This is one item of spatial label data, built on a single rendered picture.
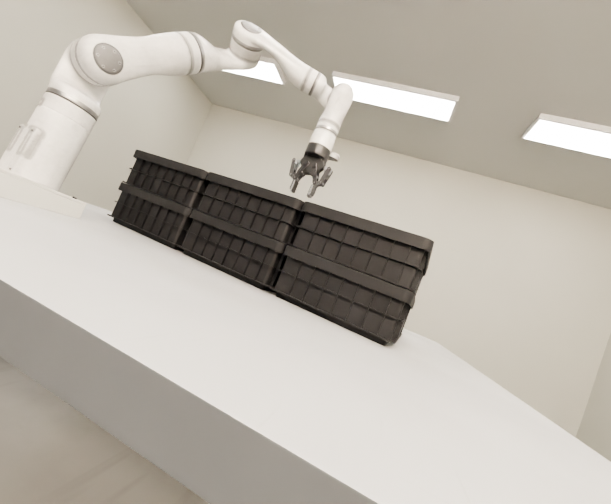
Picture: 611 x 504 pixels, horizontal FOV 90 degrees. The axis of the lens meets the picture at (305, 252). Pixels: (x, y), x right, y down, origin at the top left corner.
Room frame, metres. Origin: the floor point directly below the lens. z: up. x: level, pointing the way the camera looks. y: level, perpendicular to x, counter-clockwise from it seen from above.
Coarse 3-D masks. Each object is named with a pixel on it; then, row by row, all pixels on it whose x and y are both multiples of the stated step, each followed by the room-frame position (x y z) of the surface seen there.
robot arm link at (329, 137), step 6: (318, 132) 0.90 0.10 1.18; (324, 132) 0.90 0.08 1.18; (330, 132) 0.90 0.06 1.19; (312, 138) 0.91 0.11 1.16; (318, 138) 0.90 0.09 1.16; (324, 138) 0.90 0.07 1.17; (330, 138) 0.90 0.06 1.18; (324, 144) 0.90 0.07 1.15; (330, 144) 0.91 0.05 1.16; (330, 150) 0.92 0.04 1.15; (330, 156) 0.96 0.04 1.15; (336, 156) 0.96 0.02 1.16
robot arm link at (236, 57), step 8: (192, 32) 0.74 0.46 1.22; (200, 40) 0.74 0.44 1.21; (232, 40) 0.85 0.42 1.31; (200, 48) 0.74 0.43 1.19; (208, 48) 0.76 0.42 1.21; (216, 48) 0.82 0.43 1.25; (232, 48) 0.86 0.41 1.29; (240, 48) 0.84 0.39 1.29; (208, 56) 0.76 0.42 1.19; (216, 56) 0.79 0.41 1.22; (224, 56) 0.83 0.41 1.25; (232, 56) 0.86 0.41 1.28; (240, 56) 0.86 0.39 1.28; (248, 56) 0.86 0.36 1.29; (256, 56) 0.87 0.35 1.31; (208, 64) 0.78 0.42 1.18; (216, 64) 0.80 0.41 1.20; (224, 64) 0.83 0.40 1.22; (232, 64) 0.85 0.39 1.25; (240, 64) 0.87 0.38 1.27; (248, 64) 0.88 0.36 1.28; (256, 64) 0.90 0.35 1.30; (200, 72) 0.79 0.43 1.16
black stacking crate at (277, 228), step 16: (208, 192) 0.82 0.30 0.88; (224, 192) 0.80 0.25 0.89; (240, 192) 0.78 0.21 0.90; (208, 208) 0.80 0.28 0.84; (224, 208) 0.79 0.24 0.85; (240, 208) 0.78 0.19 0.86; (256, 208) 0.76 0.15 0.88; (272, 208) 0.74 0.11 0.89; (288, 208) 0.73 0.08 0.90; (240, 224) 0.77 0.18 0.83; (256, 224) 0.75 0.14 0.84; (272, 224) 0.74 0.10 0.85; (288, 224) 0.72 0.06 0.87; (288, 240) 0.74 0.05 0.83
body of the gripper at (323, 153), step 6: (312, 144) 0.90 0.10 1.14; (318, 144) 0.90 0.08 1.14; (306, 150) 0.91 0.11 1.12; (312, 150) 0.90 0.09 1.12; (318, 150) 0.90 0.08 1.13; (324, 150) 0.90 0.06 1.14; (306, 156) 0.93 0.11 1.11; (312, 156) 0.92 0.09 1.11; (318, 156) 0.91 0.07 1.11; (324, 156) 0.91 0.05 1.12; (300, 162) 0.94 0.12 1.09; (312, 162) 0.92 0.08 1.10; (318, 162) 0.92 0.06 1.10; (324, 162) 0.91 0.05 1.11; (306, 168) 0.93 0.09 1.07; (318, 168) 0.91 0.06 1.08; (306, 174) 0.94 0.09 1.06
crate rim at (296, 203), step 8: (208, 176) 0.81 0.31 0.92; (216, 176) 0.80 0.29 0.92; (224, 176) 0.80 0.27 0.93; (224, 184) 0.79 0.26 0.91; (232, 184) 0.78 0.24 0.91; (240, 184) 0.77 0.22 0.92; (248, 184) 0.76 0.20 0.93; (248, 192) 0.76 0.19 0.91; (256, 192) 0.75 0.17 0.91; (264, 192) 0.74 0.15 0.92; (272, 192) 0.74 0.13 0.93; (272, 200) 0.73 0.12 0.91; (280, 200) 0.73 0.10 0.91; (288, 200) 0.72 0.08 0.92; (296, 200) 0.71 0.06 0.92; (296, 208) 0.71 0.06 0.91
